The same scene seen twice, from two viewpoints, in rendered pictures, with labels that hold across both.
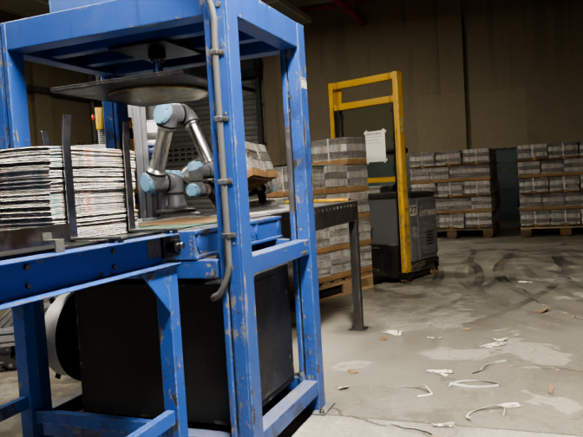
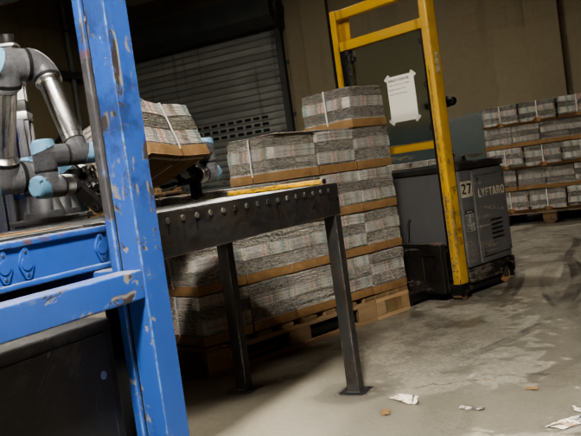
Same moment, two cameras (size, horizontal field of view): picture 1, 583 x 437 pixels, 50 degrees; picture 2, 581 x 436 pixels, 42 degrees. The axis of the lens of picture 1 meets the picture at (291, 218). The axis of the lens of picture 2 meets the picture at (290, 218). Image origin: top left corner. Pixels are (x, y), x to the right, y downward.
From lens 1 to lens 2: 112 cm
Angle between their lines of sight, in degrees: 6
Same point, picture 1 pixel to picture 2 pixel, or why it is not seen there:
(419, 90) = (494, 22)
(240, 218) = not seen: outside the picture
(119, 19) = not seen: outside the picture
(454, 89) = (543, 15)
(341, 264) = (353, 278)
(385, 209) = (425, 190)
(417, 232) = (476, 222)
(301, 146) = (111, 87)
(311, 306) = (157, 400)
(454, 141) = (548, 87)
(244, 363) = not seen: outside the picture
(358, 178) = (373, 147)
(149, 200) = (10, 207)
